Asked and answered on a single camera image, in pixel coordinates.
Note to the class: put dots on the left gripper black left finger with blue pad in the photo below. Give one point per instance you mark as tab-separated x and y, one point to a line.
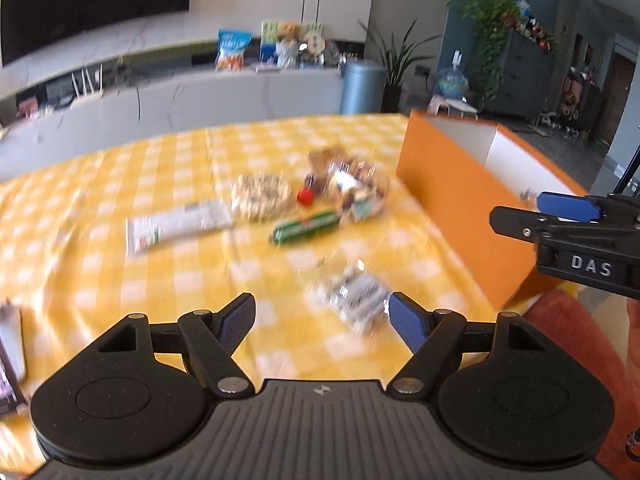
141	389

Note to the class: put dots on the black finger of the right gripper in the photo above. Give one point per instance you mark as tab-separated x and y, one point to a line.
519	224

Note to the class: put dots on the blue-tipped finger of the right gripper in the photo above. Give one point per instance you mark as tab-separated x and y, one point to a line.
568	207

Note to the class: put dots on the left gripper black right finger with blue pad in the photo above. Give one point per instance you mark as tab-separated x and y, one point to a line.
502	391

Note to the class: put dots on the green sausage stick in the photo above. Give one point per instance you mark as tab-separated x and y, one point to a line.
302	228

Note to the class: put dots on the small red-capped candy bottle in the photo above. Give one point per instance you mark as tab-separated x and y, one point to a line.
308	192

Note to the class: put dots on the orange cardboard box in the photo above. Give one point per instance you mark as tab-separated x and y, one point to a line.
459	170

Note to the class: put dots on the dark grey cabinet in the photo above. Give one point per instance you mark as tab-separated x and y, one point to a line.
526	79

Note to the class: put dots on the smartphone on stand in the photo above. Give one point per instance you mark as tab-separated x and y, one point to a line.
13	365

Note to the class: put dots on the white small stool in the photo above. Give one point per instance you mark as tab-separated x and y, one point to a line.
461	108

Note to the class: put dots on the pink small heater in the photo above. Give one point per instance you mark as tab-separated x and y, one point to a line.
436	105

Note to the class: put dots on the white long snack packet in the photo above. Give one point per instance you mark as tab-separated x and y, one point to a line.
146	232

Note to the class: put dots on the blue water jug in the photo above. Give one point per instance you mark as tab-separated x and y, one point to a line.
450	82

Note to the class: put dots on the mixed snack clear bag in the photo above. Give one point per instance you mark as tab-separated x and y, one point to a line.
357	189

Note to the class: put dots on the clear bag white balls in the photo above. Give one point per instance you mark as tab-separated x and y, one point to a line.
353	293

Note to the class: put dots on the hanging green vine plant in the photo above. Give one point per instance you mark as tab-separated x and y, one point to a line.
493	22

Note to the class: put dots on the potted long-leaf plant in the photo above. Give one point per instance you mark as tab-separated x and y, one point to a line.
396	57

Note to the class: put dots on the yellow checked tablecloth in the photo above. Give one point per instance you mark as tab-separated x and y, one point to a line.
64	261

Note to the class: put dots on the brown snack box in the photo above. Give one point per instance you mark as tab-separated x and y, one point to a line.
321	158

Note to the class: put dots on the grey round trash bin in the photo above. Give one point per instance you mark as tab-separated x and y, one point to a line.
363	87

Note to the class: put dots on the clear nut cake pack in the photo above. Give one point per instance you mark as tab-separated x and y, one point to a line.
260	196

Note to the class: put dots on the white marble tv counter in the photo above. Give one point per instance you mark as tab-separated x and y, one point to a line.
185	102

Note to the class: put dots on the teddy bear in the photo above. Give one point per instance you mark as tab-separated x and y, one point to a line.
288	32

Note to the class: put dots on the white wifi router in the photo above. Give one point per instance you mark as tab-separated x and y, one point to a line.
88	84

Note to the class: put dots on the blue snack bag on counter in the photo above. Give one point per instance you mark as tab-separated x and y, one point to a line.
232	45

